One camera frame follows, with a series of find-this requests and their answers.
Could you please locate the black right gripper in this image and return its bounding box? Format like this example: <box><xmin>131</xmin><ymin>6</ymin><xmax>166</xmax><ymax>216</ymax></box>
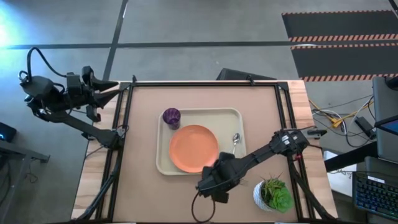
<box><xmin>196</xmin><ymin>151</ymin><xmax>249</xmax><ymax>197</ymax></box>

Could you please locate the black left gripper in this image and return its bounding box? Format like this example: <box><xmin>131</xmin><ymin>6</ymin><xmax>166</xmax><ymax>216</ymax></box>
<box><xmin>65</xmin><ymin>65</ymin><xmax>121</xmax><ymax>123</ymax></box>

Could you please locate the spoon with orange-white handle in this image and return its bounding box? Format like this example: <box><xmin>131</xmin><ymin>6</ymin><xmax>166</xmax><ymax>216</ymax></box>
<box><xmin>231</xmin><ymin>133</ymin><xmax>241</xmax><ymax>156</ymax></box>

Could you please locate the orange plastic plate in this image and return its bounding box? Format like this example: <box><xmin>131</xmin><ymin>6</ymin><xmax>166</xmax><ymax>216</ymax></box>
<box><xmin>169</xmin><ymin>124</ymin><xmax>220</xmax><ymax>174</ymax></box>

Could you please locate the purple faceted plastic cup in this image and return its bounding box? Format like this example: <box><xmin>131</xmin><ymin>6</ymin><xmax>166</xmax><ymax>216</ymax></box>
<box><xmin>162</xmin><ymin>107</ymin><xmax>182</xmax><ymax>131</ymax></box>

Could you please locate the beige plastic tray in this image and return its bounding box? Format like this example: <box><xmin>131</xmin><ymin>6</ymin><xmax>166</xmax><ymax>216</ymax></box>
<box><xmin>155</xmin><ymin>107</ymin><xmax>248</xmax><ymax>177</ymax></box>

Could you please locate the succulent in white pot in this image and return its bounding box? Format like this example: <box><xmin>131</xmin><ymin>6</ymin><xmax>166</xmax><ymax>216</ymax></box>
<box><xmin>252</xmin><ymin>174</ymin><xmax>295</xmax><ymax>214</ymax></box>

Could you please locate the brown table mat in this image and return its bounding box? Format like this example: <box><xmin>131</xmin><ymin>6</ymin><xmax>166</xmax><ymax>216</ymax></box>
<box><xmin>112</xmin><ymin>85</ymin><xmax>300</xmax><ymax>223</ymax></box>

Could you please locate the black angular panel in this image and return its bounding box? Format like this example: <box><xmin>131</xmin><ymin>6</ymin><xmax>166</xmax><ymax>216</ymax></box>
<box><xmin>216</xmin><ymin>67</ymin><xmax>277</xmax><ymax>82</ymax></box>

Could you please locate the black device with blue light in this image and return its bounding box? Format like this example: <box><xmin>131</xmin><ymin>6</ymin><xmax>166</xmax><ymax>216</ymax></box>
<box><xmin>0</xmin><ymin>121</ymin><xmax>17</xmax><ymax>143</ymax></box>

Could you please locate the dark metal stand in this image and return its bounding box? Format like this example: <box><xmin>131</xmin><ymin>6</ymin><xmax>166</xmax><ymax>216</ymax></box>
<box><xmin>0</xmin><ymin>139</ymin><xmax>50</xmax><ymax>224</ymax></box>

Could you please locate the white paper sheet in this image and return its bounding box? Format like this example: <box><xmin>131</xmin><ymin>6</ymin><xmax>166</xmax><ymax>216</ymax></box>
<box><xmin>323</xmin><ymin>151</ymin><xmax>358</xmax><ymax>197</ymax></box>

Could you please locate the black desk bar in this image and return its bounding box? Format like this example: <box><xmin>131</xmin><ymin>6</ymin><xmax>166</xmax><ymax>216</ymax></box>
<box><xmin>323</xmin><ymin>141</ymin><xmax>379</xmax><ymax>172</ymax></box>

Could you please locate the black power adapter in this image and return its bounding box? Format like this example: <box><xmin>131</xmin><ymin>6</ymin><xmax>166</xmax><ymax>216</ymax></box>
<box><xmin>354</xmin><ymin>116</ymin><xmax>376</xmax><ymax>140</ymax></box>

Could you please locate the black backlit keyboard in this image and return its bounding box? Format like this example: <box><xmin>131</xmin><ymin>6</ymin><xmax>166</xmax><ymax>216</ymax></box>
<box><xmin>352</xmin><ymin>172</ymin><xmax>398</xmax><ymax>222</ymax></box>

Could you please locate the black hazard-striped floor mat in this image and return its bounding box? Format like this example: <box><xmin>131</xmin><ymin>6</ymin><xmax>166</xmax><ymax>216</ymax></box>
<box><xmin>290</xmin><ymin>43</ymin><xmax>398</xmax><ymax>82</ymax></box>
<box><xmin>281</xmin><ymin>11</ymin><xmax>398</xmax><ymax>43</ymax></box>

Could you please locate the tablet with blue screen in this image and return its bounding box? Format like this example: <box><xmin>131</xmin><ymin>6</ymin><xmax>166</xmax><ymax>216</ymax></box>
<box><xmin>374</xmin><ymin>114</ymin><xmax>398</xmax><ymax>137</ymax></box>

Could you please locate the grey monitor back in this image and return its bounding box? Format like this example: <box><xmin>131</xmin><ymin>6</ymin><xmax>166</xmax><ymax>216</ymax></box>
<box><xmin>371</xmin><ymin>76</ymin><xmax>398</xmax><ymax>164</ymax></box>

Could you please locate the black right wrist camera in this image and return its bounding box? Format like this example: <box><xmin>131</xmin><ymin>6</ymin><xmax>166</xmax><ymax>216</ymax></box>
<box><xmin>211</xmin><ymin>191</ymin><xmax>230</xmax><ymax>204</ymax></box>

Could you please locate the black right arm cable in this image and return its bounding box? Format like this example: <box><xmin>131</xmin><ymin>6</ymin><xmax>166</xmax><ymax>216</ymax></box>
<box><xmin>190</xmin><ymin>190</ymin><xmax>216</xmax><ymax>223</ymax></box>

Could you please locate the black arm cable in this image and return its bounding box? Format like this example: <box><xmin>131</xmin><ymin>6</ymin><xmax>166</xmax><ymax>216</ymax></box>
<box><xmin>190</xmin><ymin>190</ymin><xmax>216</xmax><ymax>223</ymax></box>
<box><xmin>18</xmin><ymin>47</ymin><xmax>68</xmax><ymax>82</ymax></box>

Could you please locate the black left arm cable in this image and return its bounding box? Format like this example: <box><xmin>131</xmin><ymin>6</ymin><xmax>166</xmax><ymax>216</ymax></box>
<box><xmin>18</xmin><ymin>47</ymin><xmax>68</xmax><ymax>82</ymax></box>

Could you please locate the black metal table frame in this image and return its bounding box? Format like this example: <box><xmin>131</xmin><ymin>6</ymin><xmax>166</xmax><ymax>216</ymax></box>
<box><xmin>74</xmin><ymin>80</ymin><xmax>338</xmax><ymax>222</ymax></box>

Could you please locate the yellow cable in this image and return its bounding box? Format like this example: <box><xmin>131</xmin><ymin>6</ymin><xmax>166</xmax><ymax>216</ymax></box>
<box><xmin>309</xmin><ymin>98</ymin><xmax>374</xmax><ymax>129</ymax></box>

